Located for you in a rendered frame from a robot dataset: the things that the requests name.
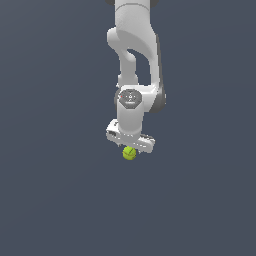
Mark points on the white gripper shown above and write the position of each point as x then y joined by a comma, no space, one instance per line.
141,141

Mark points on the yellow-green tennis ball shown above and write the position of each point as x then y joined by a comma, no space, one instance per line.
129,153

